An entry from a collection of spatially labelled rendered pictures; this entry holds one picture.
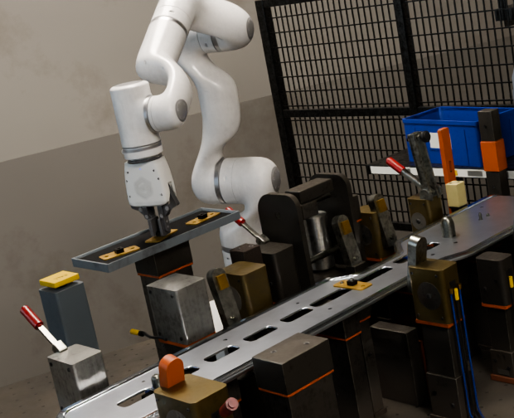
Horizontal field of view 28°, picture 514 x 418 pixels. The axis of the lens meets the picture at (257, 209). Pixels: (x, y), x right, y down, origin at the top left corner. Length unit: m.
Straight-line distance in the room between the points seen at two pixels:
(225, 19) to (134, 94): 0.42
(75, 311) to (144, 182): 0.31
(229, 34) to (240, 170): 0.35
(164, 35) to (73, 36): 2.01
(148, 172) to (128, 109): 0.14
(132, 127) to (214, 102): 0.44
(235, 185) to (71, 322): 0.68
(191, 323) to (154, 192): 0.31
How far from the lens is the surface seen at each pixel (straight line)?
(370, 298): 2.15
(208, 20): 2.49
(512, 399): 2.33
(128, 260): 2.16
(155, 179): 2.21
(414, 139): 2.59
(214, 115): 2.60
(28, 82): 4.29
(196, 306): 2.09
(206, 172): 2.66
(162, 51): 2.30
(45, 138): 4.32
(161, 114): 2.16
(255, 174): 2.62
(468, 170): 2.96
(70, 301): 2.14
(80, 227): 4.38
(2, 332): 4.42
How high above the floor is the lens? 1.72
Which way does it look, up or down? 14 degrees down
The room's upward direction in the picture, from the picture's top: 11 degrees counter-clockwise
